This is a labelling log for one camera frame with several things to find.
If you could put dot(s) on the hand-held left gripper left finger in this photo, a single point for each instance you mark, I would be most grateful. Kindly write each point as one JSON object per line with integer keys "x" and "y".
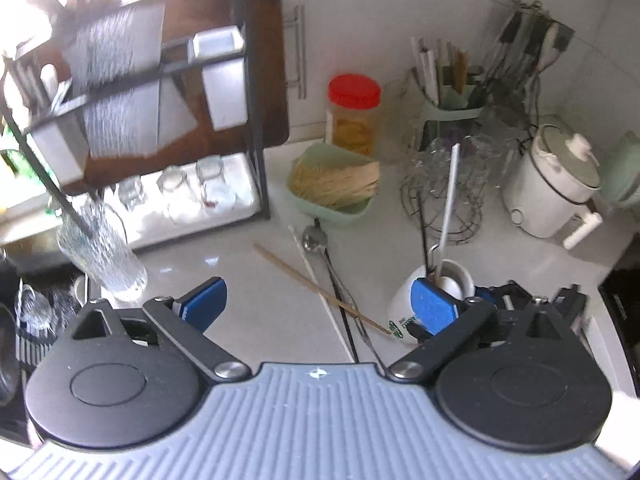
{"x": 205, "y": 300}

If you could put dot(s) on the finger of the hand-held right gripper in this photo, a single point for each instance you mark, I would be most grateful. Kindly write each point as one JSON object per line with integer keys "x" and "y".
{"x": 512, "y": 292}
{"x": 570, "y": 305}

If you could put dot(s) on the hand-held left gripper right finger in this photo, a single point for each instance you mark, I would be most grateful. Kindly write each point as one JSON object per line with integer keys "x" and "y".
{"x": 432, "y": 305}

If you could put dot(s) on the white mug green print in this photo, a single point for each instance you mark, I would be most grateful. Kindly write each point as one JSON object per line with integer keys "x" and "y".
{"x": 400, "y": 305}

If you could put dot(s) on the black chopstick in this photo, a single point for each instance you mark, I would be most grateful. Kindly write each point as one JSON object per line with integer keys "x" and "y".
{"x": 425, "y": 235}

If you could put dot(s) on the white chopstick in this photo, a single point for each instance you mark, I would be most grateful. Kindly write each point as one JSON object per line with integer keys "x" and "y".
{"x": 305, "y": 260}
{"x": 447, "y": 210}

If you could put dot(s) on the wooden chopstick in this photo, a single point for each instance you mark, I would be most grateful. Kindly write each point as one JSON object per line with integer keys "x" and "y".
{"x": 300, "y": 274}

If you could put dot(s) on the row of hanging utensils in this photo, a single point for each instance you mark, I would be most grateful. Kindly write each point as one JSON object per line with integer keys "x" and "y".
{"x": 515, "y": 45}

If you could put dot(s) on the black flat appliance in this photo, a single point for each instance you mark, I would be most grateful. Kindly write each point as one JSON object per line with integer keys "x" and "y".
{"x": 625, "y": 320}

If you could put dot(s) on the white electric pot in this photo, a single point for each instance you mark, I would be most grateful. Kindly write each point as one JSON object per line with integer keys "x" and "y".
{"x": 540, "y": 195}

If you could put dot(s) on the tall textured glass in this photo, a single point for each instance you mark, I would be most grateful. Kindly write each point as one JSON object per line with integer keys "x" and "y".
{"x": 110, "y": 260}

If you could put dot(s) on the white drip tray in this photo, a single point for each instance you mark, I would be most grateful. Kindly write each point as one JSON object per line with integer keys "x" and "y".
{"x": 240, "y": 200}

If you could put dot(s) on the small clear glass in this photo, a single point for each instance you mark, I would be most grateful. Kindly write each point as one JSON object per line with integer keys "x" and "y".
{"x": 175, "y": 190}
{"x": 215, "y": 182}
{"x": 132, "y": 195}

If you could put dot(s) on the green plastic basket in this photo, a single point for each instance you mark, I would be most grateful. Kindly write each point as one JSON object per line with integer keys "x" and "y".
{"x": 345, "y": 212}

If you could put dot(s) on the green kettle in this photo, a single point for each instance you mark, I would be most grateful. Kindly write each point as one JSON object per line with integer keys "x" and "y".
{"x": 625, "y": 170}

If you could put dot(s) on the bundle of bamboo skewers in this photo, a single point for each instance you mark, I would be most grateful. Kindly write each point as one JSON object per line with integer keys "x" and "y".
{"x": 335, "y": 182}

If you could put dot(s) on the black sink drain rack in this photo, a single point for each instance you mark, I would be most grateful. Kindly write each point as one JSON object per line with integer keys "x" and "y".
{"x": 45, "y": 345}

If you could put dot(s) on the wine glass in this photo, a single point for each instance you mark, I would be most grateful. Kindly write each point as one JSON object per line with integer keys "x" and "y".
{"x": 35, "y": 305}

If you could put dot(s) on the black metal rack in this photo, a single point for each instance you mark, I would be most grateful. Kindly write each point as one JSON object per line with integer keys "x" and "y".
{"x": 255, "y": 135}

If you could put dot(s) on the plain grey cutting board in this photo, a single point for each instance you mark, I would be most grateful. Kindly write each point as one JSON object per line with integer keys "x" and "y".
{"x": 175, "y": 115}

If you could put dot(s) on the red-lid plastic jar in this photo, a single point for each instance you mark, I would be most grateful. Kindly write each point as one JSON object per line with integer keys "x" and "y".
{"x": 352, "y": 130}

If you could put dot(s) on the black sink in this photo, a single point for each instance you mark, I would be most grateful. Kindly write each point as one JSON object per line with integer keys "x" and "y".
{"x": 10, "y": 280}

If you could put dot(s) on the white rack holder box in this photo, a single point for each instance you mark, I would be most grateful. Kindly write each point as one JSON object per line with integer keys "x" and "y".
{"x": 225, "y": 95}
{"x": 55, "y": 150}

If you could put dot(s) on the steel bowl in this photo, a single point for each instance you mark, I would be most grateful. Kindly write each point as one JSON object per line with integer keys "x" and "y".
{"x": 7, "y": 360}

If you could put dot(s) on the brown wooden cutting board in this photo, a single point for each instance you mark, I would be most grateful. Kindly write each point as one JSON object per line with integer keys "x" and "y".
{"x": 260, "y": 85}

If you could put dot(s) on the embossed steel cutting board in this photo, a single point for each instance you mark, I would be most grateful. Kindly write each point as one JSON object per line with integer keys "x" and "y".
{"x": 115, "y": 85}

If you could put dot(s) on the bunch of upright chopsticks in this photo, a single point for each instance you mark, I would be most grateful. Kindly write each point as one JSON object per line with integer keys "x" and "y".
{"x": 430, "y": 70}

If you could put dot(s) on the grey cutlery bundle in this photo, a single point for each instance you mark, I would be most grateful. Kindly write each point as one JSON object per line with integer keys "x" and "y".
{"x": 30, "y": 85}

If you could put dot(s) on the grey wall socket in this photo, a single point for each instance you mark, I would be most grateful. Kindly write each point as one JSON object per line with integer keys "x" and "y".
{"x": 562, "y": 35}

